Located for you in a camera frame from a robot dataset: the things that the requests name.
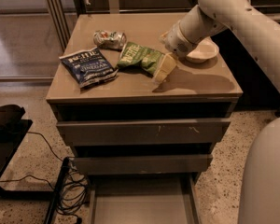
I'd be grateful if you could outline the grey open bottom drawer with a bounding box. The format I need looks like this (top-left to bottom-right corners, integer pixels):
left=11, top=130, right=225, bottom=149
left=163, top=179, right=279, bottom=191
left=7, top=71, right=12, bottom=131
left=87, top=175, right=202, bottom=224

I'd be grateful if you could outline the grey top drawer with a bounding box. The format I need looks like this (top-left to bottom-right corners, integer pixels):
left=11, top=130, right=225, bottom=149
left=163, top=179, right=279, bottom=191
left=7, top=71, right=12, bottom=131
left=57, top=119, right=231, bottom=147

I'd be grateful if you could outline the crushed silver soda can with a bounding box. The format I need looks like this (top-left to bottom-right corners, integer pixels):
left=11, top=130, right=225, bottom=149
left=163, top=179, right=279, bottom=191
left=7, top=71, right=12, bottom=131
left=93, top=30, right=127, bottom=50

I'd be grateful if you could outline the grey drawer cabinet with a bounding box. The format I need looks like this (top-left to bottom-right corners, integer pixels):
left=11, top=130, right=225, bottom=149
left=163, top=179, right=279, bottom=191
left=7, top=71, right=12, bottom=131
left=46, top=12, right=244, bottom=185

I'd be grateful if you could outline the grey middle drawer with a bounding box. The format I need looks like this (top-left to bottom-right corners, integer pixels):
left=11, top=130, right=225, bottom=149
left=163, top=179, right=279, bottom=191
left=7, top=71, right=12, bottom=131
left=74, top=154, right=213, bottom=175

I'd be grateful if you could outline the blue vinegar chip bag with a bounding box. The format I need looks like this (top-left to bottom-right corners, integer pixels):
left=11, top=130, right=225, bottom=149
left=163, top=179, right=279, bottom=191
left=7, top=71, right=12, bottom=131
left=60, top=47, right=118, bottom=89

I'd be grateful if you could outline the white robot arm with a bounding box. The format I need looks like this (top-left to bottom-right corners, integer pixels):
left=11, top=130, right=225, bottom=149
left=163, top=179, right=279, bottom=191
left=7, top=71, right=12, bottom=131
left=161, top=0, right=280, bottom=224

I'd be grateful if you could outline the white paper bowl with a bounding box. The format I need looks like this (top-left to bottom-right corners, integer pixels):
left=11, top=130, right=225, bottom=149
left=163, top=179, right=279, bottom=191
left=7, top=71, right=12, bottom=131
left=186, top=37, right=219, bottom=63

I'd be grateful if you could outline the black side table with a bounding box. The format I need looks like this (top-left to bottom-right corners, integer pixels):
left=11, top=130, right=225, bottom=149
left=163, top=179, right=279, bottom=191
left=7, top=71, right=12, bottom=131
left=0, top=105, right=33, bottom=200

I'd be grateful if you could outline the metal window frame rail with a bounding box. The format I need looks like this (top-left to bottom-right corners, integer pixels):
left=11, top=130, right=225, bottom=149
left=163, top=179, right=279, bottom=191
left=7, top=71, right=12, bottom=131
left=46, top=0, right=70, bottom=50

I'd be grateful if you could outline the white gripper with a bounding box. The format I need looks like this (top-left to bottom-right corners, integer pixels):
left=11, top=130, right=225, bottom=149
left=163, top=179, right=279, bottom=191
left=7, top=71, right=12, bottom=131
left=153, top=24, right=197, bottom=83

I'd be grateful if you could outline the green jalapeno chip bag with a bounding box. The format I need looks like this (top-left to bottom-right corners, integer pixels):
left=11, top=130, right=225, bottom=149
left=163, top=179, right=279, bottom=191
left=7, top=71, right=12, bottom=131
left=117, top=42, right=164, bottom=76

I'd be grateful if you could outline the black table leg stand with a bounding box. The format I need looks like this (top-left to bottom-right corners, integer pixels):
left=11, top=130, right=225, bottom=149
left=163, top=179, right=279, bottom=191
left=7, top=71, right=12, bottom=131
left=43, top=158, right=69, bottom=224

